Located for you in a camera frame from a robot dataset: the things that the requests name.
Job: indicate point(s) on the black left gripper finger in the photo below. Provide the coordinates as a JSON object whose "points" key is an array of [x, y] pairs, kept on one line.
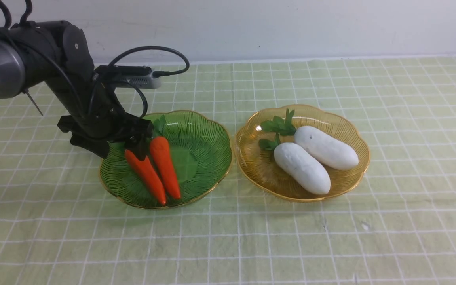
{"points": [[137, 144], [99, 148]]}

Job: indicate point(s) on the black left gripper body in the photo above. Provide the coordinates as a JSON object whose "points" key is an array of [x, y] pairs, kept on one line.
{"points": [[109, 121]]}

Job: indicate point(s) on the orange toy carrot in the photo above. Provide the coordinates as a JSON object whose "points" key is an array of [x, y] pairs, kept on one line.
{"points": [[161, 154], [148, 175]]}

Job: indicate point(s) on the white toy radish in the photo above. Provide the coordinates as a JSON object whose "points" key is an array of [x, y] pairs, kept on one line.
{"points": [[299, 164], [323, 147]]}

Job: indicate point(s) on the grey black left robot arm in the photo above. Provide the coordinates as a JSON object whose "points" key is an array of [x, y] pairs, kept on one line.
{"points": [[56, 53]]}

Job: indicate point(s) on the green ribbed plastic plate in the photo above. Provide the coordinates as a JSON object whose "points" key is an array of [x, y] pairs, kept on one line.
{"points": [[201, 152]]}

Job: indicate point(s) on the green checkered tablecloth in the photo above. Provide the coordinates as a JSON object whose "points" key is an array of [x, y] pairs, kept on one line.
{"points": [[58, 225]]}

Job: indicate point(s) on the amber ribbed plastic plate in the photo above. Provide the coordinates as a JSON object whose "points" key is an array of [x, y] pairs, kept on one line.
{"points": [[261, 169]]}

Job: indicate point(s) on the grey camera on left gripper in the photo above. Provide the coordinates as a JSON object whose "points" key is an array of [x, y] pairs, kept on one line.
{"points": [[137, 76]]}

